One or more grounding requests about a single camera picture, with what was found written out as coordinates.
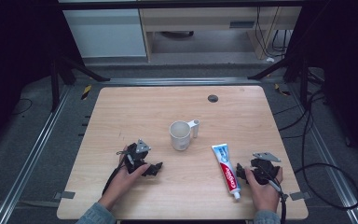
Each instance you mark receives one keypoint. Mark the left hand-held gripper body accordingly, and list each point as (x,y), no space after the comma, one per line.
(133,157)

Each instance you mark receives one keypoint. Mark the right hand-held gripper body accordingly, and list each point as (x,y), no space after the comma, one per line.
(264,169)

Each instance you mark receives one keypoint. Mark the toothpaste tube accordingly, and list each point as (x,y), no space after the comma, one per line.
(227,169)

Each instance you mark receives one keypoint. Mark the person's right hand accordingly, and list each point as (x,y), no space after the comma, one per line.
(265,196)

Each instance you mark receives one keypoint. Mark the person's left hand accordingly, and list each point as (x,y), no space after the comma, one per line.
(121,186)

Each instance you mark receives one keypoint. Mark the grey tape piece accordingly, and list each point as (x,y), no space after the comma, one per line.
(300,195)
(65,195)

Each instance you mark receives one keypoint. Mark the yellow black tape strip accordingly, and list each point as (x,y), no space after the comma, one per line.
(86,91)
(281,90)

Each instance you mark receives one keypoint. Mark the black metal stand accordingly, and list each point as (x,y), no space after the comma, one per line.
(303,77)
(55,81)

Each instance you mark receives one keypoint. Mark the white cabinet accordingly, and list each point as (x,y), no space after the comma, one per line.
(105,32)

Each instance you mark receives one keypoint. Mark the long aluminium floor rail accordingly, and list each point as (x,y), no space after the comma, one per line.
(329,161)
(31,161)

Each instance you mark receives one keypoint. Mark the short aluminium floor rail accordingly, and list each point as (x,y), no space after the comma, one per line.
(183,81)

